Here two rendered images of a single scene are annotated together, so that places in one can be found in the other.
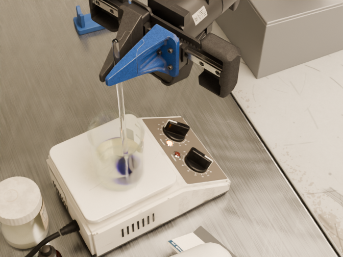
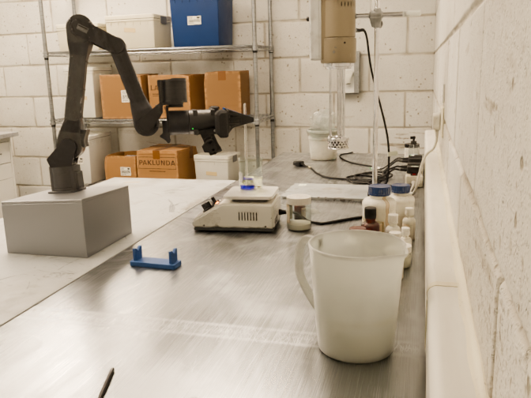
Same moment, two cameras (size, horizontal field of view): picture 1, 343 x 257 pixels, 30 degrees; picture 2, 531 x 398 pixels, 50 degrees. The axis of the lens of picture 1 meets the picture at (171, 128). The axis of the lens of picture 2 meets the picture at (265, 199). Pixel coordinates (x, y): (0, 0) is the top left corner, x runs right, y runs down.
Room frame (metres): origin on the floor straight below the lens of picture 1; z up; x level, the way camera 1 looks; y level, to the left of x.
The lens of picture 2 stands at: (1.46, 0.99, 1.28)
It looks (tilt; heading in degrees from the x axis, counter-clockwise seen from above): 13 degrees down; 220
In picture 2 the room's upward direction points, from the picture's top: 2 degrees counter-clockwise
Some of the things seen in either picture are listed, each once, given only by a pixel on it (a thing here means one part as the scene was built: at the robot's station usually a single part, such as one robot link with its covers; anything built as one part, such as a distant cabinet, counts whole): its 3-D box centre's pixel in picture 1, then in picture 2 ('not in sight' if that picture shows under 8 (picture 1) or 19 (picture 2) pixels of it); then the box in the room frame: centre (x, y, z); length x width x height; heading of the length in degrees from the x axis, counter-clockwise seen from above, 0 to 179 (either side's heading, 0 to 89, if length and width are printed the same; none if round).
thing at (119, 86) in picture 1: (121, 106); (246, 144); (0.43, 0.05, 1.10); 0.01 x 0.01 x 0.20
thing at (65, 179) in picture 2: not in sight; (66, 178); (0.76, -0.21, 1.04); 0.07 x 0.07 x 0.06; 28
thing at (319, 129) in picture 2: not in sight; (323, 133); (-0.55, -0.39, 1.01); 0.14 x 0.14 x 0.21
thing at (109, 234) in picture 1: (132, 176); (242, 209); (0.44, 0.05, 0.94); 0.22 x 0.13 x 0.08; 121
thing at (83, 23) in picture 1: (104, 13); (155, 257); (0.77, 0.11, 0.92); 0.10 x 0.03 x 0.04; 112
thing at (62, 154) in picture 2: not in sight; (65, 152); (0.75, -0.22, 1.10); 0.09 x 0.07 x 0.06; 49
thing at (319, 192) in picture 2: not in sight; (334, 191); (0.01, 0.03, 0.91); 0.30 x 0.20 x 0.01; 115
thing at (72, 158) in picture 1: (112, 165); (251, 193); (0.43, 0.07, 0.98); 0.12 x 0.12 x 0.01; 31
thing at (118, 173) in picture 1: (119, 154); (250, 174); (0.42, 0.06, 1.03); 0.07 x 0.06 x 0.08; 26
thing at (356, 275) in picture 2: not in sight; (347, 292); (0.82, 0.59, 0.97); 0.18 x 0.13 x 0.15; 86
